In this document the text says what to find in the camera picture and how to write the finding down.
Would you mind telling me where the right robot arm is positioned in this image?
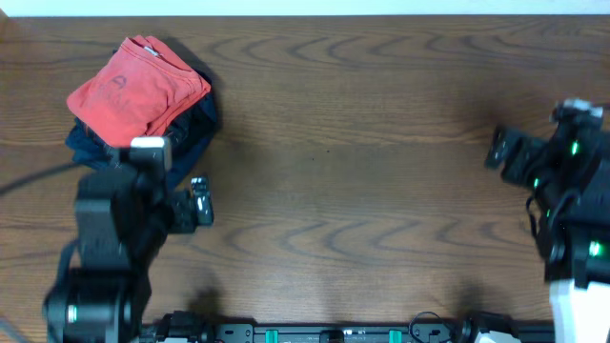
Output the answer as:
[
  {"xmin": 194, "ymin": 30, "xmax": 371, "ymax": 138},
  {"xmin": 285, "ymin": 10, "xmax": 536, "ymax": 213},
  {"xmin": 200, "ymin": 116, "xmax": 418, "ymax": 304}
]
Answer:
[{"xmin": 485, "ymin": 126, "xmax": 609, "ymax": 342}]

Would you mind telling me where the red printed t-shirt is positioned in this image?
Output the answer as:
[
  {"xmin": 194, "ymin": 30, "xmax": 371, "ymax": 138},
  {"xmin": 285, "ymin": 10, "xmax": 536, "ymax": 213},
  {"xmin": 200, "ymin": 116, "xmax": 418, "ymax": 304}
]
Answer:
[{"xmin": 67, "ymin": 35, "xmax": 212, "ymax": 148}]

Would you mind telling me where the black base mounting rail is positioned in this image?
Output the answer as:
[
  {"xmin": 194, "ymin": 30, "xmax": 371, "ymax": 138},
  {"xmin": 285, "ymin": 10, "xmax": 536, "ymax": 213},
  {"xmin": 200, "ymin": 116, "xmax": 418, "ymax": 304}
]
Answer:
[{"xmin": 135, "ymin": 312, "xmax": 555, "ymax": 343}]

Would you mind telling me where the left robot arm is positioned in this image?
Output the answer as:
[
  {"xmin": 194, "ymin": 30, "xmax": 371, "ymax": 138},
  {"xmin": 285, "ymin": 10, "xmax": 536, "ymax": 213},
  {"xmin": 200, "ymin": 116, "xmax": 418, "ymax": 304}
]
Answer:
[{"xmin": 43, "ymin": 164, "xmax": 214, "ymax": 342}]

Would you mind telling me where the folded navy blue garment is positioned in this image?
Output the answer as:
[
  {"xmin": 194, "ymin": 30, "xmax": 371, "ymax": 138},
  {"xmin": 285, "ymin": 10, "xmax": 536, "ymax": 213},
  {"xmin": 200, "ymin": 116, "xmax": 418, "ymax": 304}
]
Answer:
[{"xmin": 72, "ymin": 61, "xmax": 218, "ymax": 188}]

